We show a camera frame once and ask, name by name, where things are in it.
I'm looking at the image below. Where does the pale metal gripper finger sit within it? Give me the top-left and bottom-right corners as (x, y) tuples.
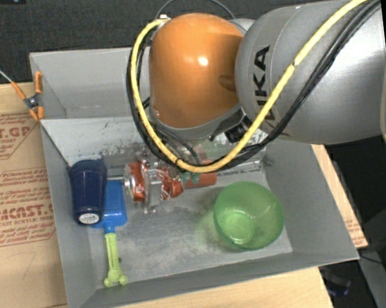
(140, 167), (168, 215)

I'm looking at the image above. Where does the crushed red metal can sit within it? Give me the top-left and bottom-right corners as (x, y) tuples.
(121, 155), (186, 207)

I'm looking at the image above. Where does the red-brown flat block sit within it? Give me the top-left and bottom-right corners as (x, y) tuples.
(179, 158), (219, 190)

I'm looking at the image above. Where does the grey metal bin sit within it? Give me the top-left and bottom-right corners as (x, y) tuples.
(28, 16), (364, 308)

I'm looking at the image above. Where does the dark blue plastic cup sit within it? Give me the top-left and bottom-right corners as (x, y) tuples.
(66, 156), (115, 228)

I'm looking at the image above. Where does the green plastic bowl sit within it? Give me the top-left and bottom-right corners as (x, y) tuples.
(209, 176), (289, 255)

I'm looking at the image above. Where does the blue scoop with green handle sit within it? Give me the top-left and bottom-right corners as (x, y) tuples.
(85, 178), (137, 290)

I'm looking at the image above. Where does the black cylinder on white bracket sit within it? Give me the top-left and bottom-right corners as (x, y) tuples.
(206, 114), (256, 147)

